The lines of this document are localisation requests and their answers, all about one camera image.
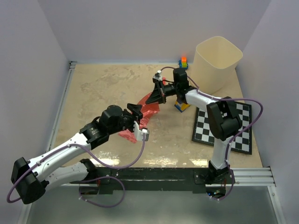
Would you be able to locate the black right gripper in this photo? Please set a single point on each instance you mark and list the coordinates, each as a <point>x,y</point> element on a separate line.
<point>156,96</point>

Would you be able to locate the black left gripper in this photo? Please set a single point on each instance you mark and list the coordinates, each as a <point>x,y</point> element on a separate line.
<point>137,114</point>

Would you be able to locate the red plastic trash bag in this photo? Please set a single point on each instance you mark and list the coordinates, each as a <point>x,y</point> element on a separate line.
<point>148,111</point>

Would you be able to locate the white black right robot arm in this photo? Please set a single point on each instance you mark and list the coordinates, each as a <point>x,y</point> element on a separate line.
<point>191,95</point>

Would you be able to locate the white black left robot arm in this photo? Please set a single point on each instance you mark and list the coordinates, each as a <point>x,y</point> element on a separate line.
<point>32,178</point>

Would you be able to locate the cream plastic trash bin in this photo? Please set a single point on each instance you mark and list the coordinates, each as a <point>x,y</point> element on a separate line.
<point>214,61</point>

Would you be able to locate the yellow blue toy block stack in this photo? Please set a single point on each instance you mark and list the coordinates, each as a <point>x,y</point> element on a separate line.
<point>181,106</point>

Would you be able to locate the orange green toy block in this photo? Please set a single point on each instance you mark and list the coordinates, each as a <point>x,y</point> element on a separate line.
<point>183,63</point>

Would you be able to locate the black white checkerboard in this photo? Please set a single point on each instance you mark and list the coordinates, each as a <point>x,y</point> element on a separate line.
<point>219,121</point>

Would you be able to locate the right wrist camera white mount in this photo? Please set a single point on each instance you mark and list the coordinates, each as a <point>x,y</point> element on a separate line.
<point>157,76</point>

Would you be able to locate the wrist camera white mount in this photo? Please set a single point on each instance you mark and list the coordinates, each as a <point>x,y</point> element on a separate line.
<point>141,134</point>
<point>157,76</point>

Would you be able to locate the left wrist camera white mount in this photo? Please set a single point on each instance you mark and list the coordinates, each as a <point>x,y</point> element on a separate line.
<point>141,134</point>

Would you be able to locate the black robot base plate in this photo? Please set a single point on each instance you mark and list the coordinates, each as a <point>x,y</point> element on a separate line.
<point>195,180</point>

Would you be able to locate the aluminium frame rail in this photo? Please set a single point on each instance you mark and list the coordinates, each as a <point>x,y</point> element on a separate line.
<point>33,178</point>

